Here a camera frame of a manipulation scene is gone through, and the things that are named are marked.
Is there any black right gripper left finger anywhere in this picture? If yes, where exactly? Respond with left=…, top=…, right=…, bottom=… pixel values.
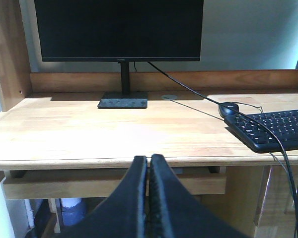
left=62, top=156, right=147, bottom=238

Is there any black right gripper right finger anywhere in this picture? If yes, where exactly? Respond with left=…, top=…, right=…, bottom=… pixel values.
left=149, top=154, right=246, bottom=238

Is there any blue white water jug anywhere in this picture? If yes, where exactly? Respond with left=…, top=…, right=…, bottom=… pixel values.
left=61, top=198, right=87, bottom=226

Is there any wooden desk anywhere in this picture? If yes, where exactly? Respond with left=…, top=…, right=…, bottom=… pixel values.
left=0, top=0, right=298, bottom=238

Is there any black computer mouse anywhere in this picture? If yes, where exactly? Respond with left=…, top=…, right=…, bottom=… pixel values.
left=218, top=102, right=239, bottom=118

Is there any black keyboard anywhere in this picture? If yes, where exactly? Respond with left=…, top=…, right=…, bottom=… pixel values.
left=224, top=109, right=298, bottom=153

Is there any black computer monitor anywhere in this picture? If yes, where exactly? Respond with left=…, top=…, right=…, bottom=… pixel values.
left=34, top=0, right=204, bottom=109

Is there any grey desk cable grommet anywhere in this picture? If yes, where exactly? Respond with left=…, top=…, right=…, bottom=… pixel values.
left=161, top=94, right=177, bottom=101

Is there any black monitor cable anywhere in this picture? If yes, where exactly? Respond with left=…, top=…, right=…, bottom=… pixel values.
left=147, top=61, right=298, bottom=238

